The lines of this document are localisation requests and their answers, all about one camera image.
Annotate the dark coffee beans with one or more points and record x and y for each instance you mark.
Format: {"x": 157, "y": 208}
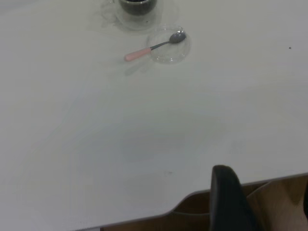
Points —
{"x": 137, "y": 7}

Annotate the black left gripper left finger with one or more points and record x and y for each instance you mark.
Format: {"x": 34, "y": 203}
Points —
{"x": 228, "y": 199}

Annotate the clear double wall glass cup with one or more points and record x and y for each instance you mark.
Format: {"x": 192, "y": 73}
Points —
{"x": 142, "y": 22}

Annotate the clear round glass lid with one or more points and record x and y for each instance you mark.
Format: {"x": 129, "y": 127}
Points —
{"x": 168, "y": 54}

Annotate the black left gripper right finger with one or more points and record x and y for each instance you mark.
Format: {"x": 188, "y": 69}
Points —
{"x": 306, "y": 199}

